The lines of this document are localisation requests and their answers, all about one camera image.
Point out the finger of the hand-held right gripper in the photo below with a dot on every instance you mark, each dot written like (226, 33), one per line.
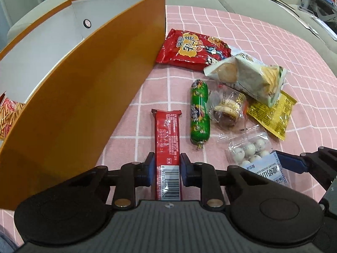
(289, 162)

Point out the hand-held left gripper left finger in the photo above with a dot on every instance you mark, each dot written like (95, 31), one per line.
(150, 169)

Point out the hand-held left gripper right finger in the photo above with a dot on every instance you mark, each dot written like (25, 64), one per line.
(186, 171)

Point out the red snack bar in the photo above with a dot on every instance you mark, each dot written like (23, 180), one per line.
(166, 137)

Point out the clear bag of white balls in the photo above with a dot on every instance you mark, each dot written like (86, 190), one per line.
(252, 150)

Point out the white cracker snack bag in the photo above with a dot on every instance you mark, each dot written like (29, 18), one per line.
(247, 79)

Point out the orange cardboard box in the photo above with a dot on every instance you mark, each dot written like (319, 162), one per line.
(79, 97)

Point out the red cartoon print snack bag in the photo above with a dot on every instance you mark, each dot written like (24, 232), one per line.
(189, 50)

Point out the yellow snack packet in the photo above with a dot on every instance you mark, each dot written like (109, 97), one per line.
(273, 113)

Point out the green wrapped sausage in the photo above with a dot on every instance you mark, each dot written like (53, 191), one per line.
(200, 110)

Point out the clear pastry packet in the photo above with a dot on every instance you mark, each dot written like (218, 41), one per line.
(226, 110)

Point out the pink checkered blanket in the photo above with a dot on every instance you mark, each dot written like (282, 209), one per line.
(263, 44)

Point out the loose white papers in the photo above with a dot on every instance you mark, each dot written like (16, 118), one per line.
(325, 27)

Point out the red striped snack packet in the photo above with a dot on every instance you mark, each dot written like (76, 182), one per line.
(9, 118)

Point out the dark book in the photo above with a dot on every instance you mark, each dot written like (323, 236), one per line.
(283, 4)

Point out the person's left leg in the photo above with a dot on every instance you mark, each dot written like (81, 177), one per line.
(6, 242)

